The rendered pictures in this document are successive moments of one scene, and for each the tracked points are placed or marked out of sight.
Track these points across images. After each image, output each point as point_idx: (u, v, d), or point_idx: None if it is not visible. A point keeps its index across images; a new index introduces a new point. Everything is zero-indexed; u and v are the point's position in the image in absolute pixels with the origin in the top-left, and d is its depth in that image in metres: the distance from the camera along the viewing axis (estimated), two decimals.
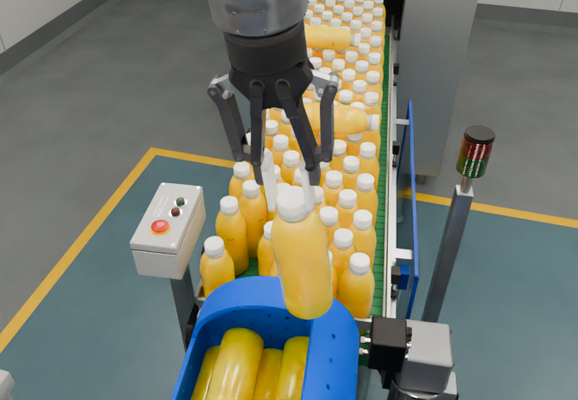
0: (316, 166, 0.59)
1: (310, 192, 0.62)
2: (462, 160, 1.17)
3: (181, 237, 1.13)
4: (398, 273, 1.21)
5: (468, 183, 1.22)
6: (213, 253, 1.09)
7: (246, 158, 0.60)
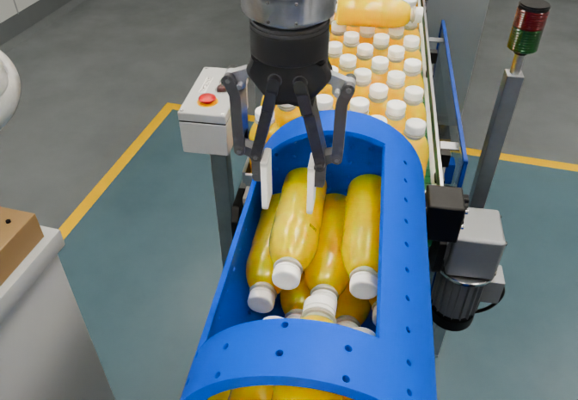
0: (324, 168, 0.60)
1: (313, 193, 0.62)
2: (515, 34, 1.15)
3: (229, 108, 1.10)
4: (448, 153, 1.18)
5: (519, 63, 1.19)
6: None
7: (246, 152, 0.60)
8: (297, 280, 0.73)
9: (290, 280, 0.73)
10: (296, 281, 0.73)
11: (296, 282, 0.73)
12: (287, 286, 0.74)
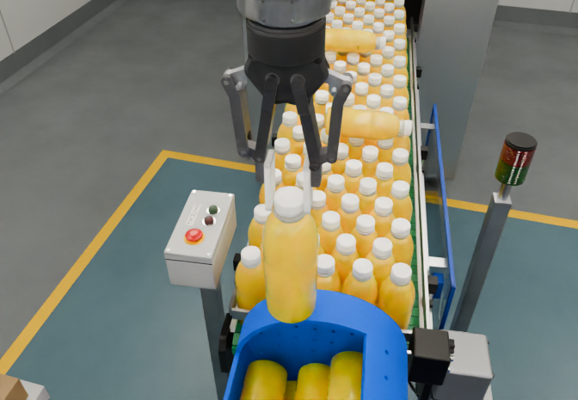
0: (320, 167, 0.60)
1: (310, 193, 0.62)
2: (502, 168, 1.15)
3: (215, 247, 1.10)
4: (435, 282, 1.18)
5: (506, 191, 1.19)
6: (250, 263, 1.06)
7: (249, 154, 0.60)
8: (303, 195, 0.65)
9: (295, 196, 0.64)
10: (302, 196, 0.64)
11: (302, 197, 0.64)
12: (290, 202, 0.64)
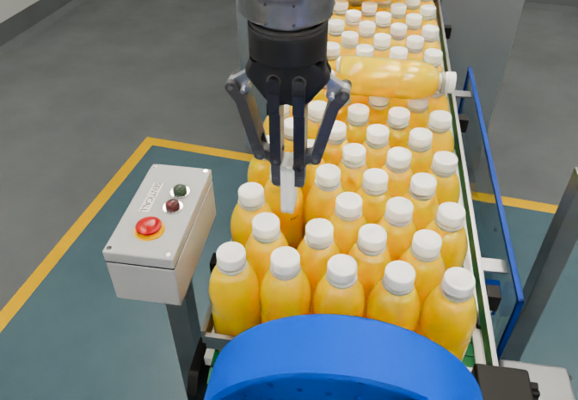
0: (304, 168, 0.60)
1: (293, 193, 0.62)
2: None
3: (180, 243, 0.75)
4: (498, 294, 0.83)
5: None
6: (230, 267, 0.71)
7: (266, 156, 0.60)
8: (297, 255, 0.71)
9: (290, 256, 0.71)
10: (296, 256, 0.71)
11: (296, 257, 0.71)
12: (285, 262, 0.70)
